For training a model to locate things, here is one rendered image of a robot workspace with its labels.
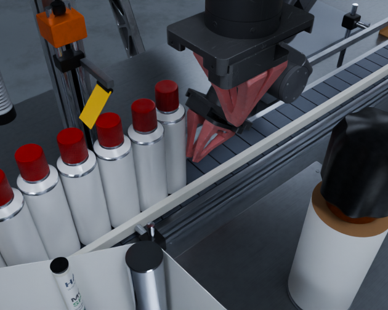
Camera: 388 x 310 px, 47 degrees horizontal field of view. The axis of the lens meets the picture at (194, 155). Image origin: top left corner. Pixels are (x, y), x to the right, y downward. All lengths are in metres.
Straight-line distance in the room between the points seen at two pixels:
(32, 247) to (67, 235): 0.06
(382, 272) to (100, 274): 0.41
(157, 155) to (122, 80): 0.50
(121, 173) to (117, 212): 0.08
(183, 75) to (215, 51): 0.79
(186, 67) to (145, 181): 0.53
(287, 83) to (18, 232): 0.40
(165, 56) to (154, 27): 1.90
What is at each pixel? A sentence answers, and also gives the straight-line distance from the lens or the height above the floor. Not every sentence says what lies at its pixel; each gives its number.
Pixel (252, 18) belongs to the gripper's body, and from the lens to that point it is 0.33.
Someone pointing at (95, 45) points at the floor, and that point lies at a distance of 2.94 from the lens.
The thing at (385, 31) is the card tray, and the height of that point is 0.83.
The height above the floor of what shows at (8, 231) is 1.02.
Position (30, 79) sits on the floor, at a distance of 2.72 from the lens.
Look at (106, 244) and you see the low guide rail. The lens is 0.67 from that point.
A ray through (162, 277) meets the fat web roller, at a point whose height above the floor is 1.04.
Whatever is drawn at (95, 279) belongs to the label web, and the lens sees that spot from 0.51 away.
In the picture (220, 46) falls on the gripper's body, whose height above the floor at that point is 1.28.
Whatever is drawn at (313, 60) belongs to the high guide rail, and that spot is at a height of 0.96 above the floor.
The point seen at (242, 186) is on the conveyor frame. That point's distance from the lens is 0.80.
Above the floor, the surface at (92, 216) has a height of 0.96.
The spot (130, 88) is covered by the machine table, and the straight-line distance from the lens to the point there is 1.07.
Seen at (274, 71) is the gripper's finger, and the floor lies 1.25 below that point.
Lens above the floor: 1.45
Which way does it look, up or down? 44 degrees down
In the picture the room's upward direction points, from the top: straight up
